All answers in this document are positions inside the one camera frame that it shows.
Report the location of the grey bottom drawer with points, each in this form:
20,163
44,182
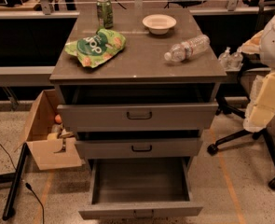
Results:
140,188

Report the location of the grey drawer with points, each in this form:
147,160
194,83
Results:
140,188
143,144
121,108

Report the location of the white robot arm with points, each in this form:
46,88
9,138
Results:
261,109

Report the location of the grey drawer cabinet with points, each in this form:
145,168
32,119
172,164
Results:
142,60

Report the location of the grey middle drawer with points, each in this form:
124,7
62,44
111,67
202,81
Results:
143,144

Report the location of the grey top drawer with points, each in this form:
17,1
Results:
121,108

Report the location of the clear plastic water bottle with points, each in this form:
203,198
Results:
187,49

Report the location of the green chip bag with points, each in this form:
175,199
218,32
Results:
95,50

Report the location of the orange ball in box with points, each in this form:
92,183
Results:
58,119

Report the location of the white bowl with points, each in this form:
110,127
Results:
159,24

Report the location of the cardboard box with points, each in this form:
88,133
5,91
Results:
48,151

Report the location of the left sanitizer bottle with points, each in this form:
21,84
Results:
224,58

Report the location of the sanitizer bottle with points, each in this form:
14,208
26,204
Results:
236,59
224,58

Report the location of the green soda can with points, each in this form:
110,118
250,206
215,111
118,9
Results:
105,13

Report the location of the right sanitizer bottle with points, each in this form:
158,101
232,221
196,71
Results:
236,59

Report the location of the black office chair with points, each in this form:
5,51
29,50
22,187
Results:
213,148

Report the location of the black metal floor bar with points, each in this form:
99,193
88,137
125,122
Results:
16,179

